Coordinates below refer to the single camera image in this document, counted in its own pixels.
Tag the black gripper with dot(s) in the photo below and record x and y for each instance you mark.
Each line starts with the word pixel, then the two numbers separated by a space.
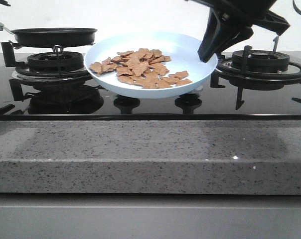
pixel 219 36

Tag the light blue plate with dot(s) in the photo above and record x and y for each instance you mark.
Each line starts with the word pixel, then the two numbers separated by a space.
pixel 181 48

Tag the brown meat pieces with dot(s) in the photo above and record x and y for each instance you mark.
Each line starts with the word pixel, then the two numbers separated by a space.
pixel 145 68

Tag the black frying pan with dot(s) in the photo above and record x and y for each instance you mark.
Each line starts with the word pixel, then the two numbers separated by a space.
pixel 49 37

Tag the right black gas burner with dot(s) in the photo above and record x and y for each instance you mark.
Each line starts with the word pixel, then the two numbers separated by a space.
pixel 267 61

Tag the black gas burner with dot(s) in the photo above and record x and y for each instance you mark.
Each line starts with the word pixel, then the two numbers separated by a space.
pixel 267 61
pixel 50 62

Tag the right black pan support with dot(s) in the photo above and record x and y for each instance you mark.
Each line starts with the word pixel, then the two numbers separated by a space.
pixel 234 69

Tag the black pan support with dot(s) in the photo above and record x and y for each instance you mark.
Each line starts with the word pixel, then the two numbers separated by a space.
pixel 23 72
pixel 234 69

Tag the black glass cooktop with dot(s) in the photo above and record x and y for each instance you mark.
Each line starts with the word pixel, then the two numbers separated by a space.
pixel 219 99

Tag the right silver stove knob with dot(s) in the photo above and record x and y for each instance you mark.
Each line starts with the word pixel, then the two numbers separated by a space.
pixel 194 90

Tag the left black pan support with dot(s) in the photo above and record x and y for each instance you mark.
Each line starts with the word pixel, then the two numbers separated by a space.
pixel 23 72

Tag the left black gas burner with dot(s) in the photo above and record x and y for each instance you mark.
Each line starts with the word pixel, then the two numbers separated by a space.
pixel 50 62

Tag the grey cabinet front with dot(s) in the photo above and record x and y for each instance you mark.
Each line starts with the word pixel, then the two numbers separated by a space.
pixel 26 216

